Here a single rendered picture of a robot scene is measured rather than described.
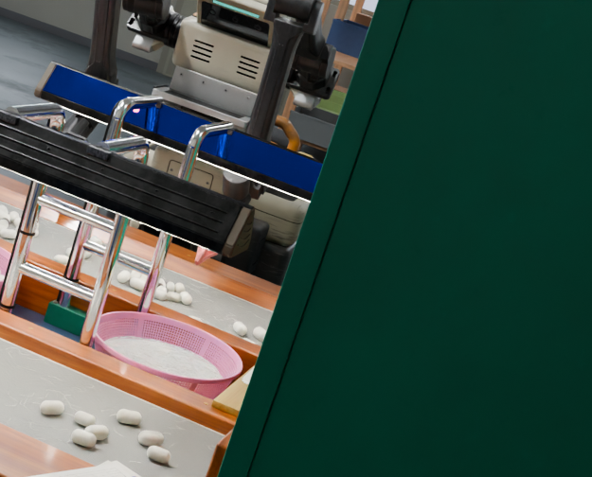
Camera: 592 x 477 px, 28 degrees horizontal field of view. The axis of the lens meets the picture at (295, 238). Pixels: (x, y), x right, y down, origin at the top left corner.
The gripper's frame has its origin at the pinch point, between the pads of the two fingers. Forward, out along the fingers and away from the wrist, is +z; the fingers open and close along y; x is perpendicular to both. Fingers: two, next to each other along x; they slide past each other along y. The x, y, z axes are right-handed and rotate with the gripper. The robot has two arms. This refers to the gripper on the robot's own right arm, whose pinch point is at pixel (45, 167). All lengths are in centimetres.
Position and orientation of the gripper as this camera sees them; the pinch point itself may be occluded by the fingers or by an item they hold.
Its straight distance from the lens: 256.6
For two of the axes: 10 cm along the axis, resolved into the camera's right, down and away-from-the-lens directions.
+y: 9.1, 3.7, -2.0
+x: -0.7, 6.0, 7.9
